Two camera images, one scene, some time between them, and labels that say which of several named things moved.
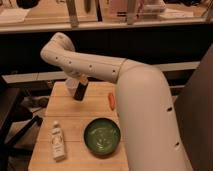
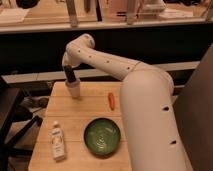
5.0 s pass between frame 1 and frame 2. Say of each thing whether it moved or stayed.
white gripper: moved
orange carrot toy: stayed
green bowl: stayed
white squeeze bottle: stayed
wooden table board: stayed
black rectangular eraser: moved
